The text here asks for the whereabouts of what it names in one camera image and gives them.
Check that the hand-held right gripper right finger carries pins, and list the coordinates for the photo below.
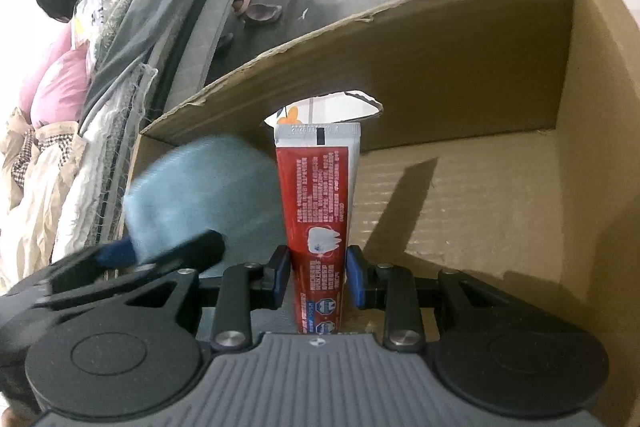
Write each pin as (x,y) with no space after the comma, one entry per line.
(356,277)

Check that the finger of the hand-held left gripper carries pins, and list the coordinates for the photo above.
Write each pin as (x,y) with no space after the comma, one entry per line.
(195,249)
(115,253)

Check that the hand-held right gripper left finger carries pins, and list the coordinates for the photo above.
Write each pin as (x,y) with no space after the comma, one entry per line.
(281,269)

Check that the light blue cloth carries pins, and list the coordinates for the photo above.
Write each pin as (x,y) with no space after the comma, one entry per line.
(200,187)

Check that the red toothpaste tube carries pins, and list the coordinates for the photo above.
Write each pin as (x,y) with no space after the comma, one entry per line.
(317,207)

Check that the brown cardboard box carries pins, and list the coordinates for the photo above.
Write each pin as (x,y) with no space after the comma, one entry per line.
(450,82)

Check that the beige blanket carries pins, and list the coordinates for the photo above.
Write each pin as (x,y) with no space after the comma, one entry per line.
(40,207)

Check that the checked beige cloth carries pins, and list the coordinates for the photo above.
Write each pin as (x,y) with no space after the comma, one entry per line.
(50,139)

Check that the brown shoe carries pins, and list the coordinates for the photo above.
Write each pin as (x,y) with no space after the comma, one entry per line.
(262,12)

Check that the clear plastic bag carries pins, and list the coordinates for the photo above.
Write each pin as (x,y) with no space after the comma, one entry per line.
(92,7)

